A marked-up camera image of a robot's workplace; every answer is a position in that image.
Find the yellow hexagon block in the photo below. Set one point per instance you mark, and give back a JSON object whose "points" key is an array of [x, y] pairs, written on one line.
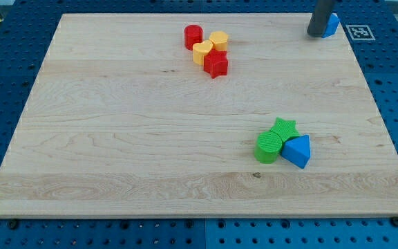
{"points": [[219, 40]]}

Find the green star block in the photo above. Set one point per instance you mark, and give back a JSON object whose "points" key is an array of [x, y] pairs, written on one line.
{"points": [[285, 129]]}

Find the red cylinder block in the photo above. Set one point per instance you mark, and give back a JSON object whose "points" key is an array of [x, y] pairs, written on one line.
{"points": [[193, 34]]}

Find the blue triangle block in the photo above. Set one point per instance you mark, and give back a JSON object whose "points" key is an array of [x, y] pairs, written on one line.
{"points": [[297, 151]]}

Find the black bolt front right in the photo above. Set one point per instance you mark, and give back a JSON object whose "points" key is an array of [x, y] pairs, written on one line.
{"points": [[394, 221]]}

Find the yellow heart block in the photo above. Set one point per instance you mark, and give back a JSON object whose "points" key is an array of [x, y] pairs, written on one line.
{"points": [[200, 50]]}

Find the wooden board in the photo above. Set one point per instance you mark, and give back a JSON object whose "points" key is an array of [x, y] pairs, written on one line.
{"points": [[121, 123]]}

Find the black white fiducial marker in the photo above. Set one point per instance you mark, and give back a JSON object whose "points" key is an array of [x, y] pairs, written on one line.
{"points": [[359, 32]]}

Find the black bolt front left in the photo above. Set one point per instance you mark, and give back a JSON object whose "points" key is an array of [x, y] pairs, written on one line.
{"points": [[13, 224]]}

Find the black bolt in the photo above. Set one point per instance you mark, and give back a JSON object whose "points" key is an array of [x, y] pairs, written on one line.
{"points": [[394, 221], [13, 224]]}

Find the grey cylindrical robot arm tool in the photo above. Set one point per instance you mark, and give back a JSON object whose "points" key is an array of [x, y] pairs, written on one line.
{"points": [[320, 18]]}

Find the green cylinder block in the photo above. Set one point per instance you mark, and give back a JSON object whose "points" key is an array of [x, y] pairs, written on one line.
{"points": [[268, 147]]}

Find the blue block behind tool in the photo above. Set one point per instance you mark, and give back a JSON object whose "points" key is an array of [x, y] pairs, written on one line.
{"points": [[332, 26]]}

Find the red star block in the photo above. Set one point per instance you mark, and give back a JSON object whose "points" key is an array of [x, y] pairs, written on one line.
{"points": [[216, 63]]}

